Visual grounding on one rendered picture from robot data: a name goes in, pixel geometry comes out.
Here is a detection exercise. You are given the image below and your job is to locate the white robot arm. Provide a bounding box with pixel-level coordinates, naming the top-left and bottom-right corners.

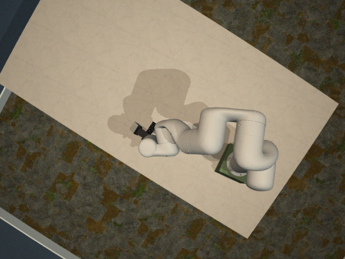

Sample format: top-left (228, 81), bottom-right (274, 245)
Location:
top-left (130, 107), bottom-right (279, 192)

